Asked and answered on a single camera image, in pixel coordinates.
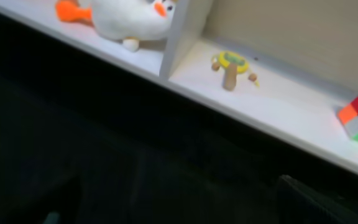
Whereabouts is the white shelf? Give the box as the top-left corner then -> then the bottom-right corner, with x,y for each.
0,0 -> 358,185

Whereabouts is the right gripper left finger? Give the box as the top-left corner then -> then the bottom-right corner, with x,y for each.
0,174 -> 85,224

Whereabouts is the white plush duck yellow hat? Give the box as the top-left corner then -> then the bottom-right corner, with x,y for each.
55,0 -> 178,52

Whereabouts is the yellow rattle drum toy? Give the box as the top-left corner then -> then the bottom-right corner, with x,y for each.
210,50 -> 260,92

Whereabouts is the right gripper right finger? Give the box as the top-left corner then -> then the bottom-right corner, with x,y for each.
275,174 -> 358,224

